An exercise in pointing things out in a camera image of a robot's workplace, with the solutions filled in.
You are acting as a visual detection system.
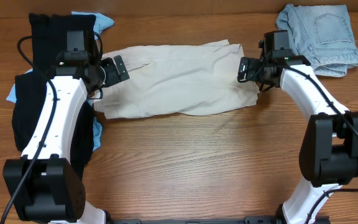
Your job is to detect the beige shorts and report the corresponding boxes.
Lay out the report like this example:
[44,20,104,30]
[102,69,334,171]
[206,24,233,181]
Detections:
[94,40,259,119]

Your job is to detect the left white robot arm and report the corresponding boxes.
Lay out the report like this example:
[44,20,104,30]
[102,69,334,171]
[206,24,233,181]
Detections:
[1,30,129,223]

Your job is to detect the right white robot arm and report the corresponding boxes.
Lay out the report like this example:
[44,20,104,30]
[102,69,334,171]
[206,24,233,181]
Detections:
[237,30,358,224]

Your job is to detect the black garment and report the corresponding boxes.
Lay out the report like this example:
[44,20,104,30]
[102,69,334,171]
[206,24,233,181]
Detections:
[12,14,96,178]

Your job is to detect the folded blue jeans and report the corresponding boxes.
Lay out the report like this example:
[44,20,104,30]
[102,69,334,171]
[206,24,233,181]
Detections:
[276,4,358,77]

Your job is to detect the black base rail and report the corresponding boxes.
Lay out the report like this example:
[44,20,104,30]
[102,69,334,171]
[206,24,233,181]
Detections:
[104,215,331,224]

